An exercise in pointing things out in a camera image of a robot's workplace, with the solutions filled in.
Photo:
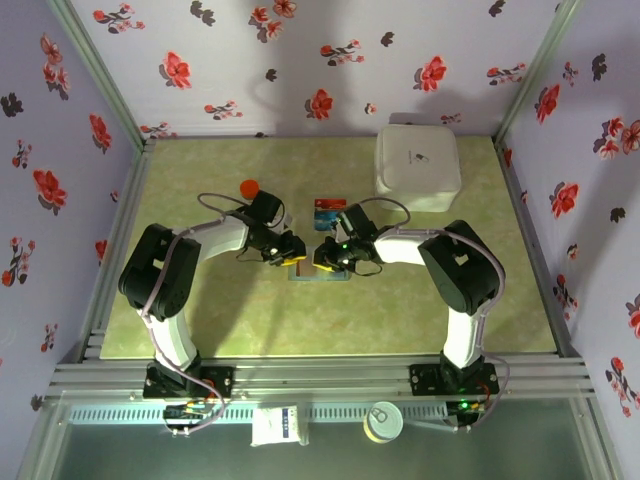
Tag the orange credit card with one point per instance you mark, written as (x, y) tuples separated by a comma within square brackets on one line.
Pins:
[(305, 270)]

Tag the clear plastic tray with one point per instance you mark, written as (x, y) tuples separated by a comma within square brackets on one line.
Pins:
[(342, 276)]

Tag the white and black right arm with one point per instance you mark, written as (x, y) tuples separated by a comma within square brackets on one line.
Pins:
[(460, 265)]

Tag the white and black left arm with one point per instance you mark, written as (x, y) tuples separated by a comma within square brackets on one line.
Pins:
[(160, 270)]

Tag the clear acrylic card box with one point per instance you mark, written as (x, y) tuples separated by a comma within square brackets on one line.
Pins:
[(345, 215)]

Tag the small red round object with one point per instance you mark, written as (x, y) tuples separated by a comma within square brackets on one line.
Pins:
[(248, 187)]

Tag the white square storage box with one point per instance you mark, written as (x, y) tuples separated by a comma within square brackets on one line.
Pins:
[(417, 165)]

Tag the tin can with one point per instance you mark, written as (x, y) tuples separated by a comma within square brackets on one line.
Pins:
[(382, 422)]

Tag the white paper packet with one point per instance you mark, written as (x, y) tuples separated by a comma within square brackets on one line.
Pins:
[(272, 427)]

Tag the aluminium frame rail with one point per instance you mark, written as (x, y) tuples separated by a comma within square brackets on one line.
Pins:
[(535, 240), (325, 372), (115, 240)]

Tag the aluminium frame post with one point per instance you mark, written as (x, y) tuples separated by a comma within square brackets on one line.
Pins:
[(540, 65), (95, 65)]

